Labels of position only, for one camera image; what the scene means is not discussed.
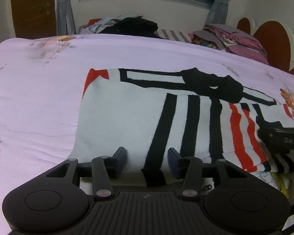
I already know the striped white red black sweater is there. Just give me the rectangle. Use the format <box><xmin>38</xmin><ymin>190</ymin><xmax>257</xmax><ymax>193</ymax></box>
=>
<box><xmin>70</xmin><ymin>68</ymin><xmax>294</xmax><ymax>185</ymax></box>

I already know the black clothes pile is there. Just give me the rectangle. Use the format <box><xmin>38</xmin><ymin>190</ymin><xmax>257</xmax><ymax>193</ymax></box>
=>
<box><xmin>106</xmin><ymin>16</ymin><xmax>161</xmax><ymax>39</ymax></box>

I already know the red white scalloped headboard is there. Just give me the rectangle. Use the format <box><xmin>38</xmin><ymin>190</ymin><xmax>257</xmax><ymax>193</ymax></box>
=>
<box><xmin>237</xmin><ymin>17</ymin><xmax>294</xmax><ymax>75</ymax></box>

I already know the pink folded blanket stack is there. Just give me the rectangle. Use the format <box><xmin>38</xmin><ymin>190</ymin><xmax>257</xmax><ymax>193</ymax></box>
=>
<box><xmin>192</xmin><ymin>23</ymin><xmax>269</xmax><ymax>65</ymax></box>

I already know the pink floral bed sheet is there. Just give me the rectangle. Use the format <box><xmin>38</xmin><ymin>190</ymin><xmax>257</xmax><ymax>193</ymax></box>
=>
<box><xmin>0</xmin><ymin>34</ymin><xmax>294</xmax><ymax>234</ymax></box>

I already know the colourful patterned cloth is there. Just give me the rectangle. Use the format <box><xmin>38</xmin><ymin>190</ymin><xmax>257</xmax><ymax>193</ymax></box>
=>
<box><xmin>191</xmin><ymin>34</ymin><xmax>219</xmax><ymax>50</ymax></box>

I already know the grey white striped cloth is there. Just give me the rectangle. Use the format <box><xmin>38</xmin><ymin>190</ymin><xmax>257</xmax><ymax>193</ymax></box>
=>
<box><xmin>155</xmin><ymin>29</ymin><xmax>193</xmax><ymax>43</ymax></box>

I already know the grey curtain near door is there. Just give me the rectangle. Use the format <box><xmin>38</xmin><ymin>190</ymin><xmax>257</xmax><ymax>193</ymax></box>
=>
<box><xmin>56</xmin><ymin>0</ymin><xmax>76</xmax><ymax>36</ymax></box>

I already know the grey curtain near headboard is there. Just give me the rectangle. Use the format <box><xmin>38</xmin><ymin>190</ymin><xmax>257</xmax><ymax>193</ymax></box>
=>
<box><xmin>205</xmin><ymin>0</ymin><xmax>230</xmax><ymax>24</ymax></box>

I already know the brown wooden door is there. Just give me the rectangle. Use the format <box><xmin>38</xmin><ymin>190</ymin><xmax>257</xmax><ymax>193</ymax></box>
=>
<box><xmin>11</xmin><ymin>0</ymin><xmax>57</xmax><ymax>39</ymax></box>

